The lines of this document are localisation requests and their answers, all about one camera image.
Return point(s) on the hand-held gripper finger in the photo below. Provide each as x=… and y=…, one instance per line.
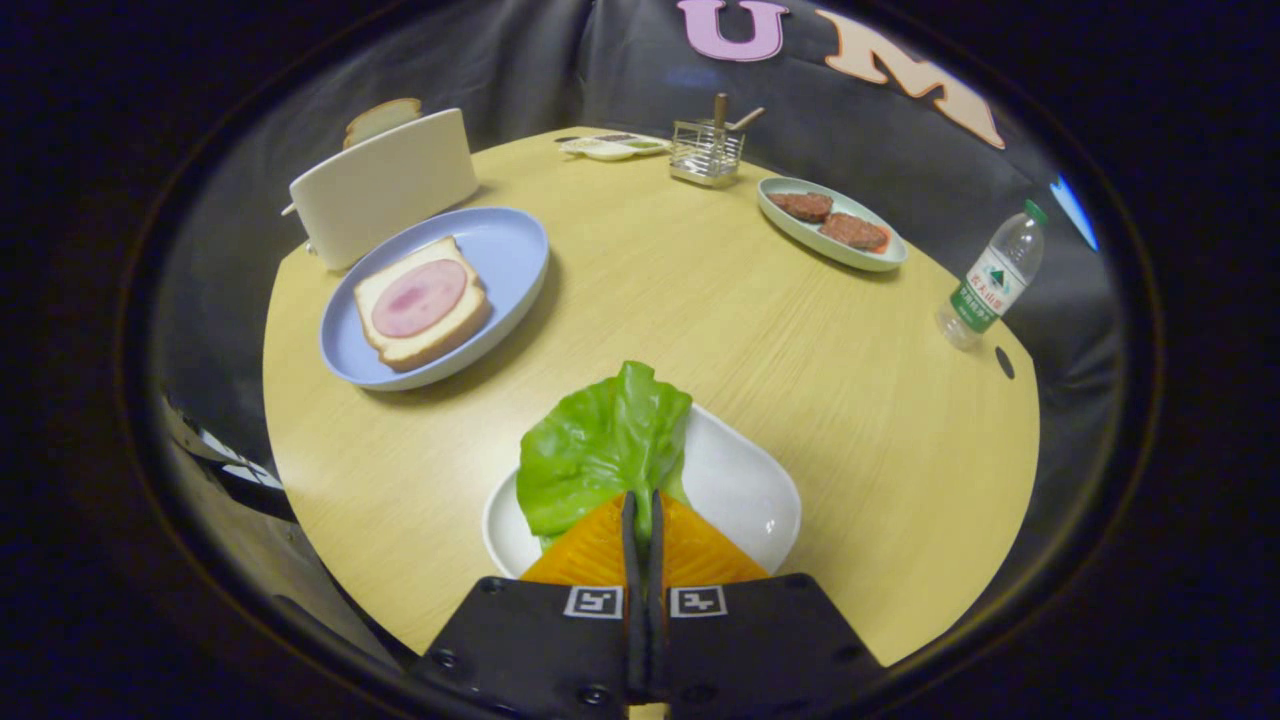
x=632, y=620
x=656, y=620

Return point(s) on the green lettuce leaf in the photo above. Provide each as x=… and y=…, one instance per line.
x=600, y=450

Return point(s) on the plain bread slice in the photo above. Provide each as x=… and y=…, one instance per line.
x=380, y=118

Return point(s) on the white plate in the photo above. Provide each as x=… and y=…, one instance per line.
x=740, y=490

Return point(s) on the bread slice under ham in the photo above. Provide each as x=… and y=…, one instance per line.
x=420, y=352

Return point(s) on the pink ham slice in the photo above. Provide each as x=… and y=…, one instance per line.
x=420, y=298

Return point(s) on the blue plate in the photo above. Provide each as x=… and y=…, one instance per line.
x=500, y=250

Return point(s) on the pale green plate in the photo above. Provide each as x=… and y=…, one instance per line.
x=800, y=235

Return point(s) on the brown meat patty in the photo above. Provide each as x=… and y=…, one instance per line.
x=800, y=206
x=855, y=230

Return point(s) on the white divided dish with beans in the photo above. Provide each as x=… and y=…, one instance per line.
x=610, y=148

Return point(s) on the clear water bottle green label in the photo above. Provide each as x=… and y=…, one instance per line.
x=990, y=285

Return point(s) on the white toaster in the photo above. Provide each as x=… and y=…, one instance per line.
x=380, y=190

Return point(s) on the black backdrop cloth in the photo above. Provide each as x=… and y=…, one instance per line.
x=520, y=60

